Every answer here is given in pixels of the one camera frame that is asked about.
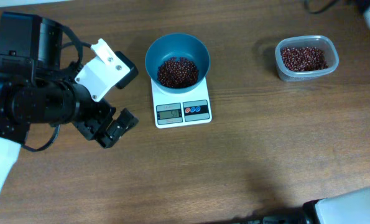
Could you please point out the teal plastic bowl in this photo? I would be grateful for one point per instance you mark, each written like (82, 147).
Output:
(177, 45)

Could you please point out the clear plastic container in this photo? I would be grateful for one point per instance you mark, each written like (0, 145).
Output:
(318, 41)

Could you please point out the red beans in bowl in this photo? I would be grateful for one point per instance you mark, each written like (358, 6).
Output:
(178, 73)

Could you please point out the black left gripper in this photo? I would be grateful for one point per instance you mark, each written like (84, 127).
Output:
(101, 125)

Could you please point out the red beans in container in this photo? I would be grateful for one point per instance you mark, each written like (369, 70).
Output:
(303, 59)

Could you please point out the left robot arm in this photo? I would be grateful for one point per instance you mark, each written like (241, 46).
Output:
(35, 89)

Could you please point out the white digital kitchen scale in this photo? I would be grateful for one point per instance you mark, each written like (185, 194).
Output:
(185, 109)

